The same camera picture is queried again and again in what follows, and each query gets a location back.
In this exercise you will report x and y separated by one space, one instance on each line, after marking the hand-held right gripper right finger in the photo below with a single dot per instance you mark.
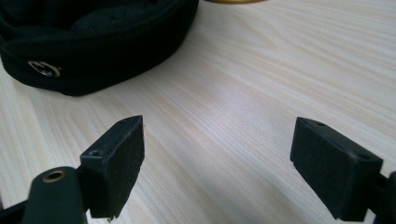
333 174

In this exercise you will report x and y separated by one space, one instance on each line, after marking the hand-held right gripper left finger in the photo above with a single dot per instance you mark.
113 174

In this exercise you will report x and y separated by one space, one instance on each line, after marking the black fabric bag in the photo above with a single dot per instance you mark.
93 43

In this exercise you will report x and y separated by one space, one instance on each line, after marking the gold round object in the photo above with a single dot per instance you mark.
233 1

